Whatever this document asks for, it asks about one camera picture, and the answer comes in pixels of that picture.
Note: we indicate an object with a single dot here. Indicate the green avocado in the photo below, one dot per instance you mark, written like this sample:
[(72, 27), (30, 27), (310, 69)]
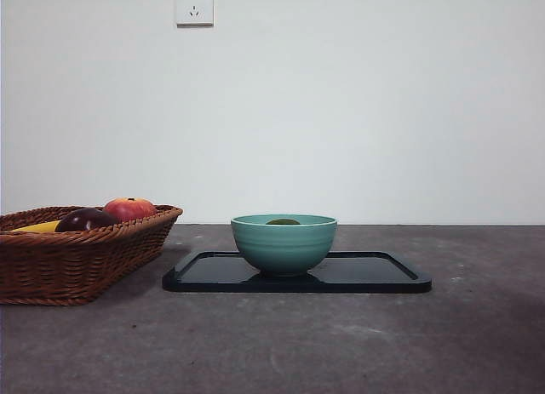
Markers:
[(283, 221)]

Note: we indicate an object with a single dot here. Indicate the teal ribbed bowl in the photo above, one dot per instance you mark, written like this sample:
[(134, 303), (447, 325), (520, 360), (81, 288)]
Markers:
[(284, 249)]

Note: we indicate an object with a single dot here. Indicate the black rectangular tray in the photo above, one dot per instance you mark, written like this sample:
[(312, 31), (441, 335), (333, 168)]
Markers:
[(374, 275)]

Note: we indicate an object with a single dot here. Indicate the red apple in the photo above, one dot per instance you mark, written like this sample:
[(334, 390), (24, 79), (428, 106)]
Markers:
[(130, 209)]

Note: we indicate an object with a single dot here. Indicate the dark purple fruit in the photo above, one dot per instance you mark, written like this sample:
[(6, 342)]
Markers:
[(85, 219)]

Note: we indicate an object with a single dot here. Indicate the brown wicker basket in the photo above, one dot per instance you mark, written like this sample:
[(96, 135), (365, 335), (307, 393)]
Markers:
[(64, 266)]

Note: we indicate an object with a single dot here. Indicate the yellow fruit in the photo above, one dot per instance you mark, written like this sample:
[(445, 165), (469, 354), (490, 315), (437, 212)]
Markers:
[(37, 226)]

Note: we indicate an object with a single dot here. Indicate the white wall socket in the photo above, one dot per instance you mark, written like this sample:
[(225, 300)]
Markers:
[(195, 7)]

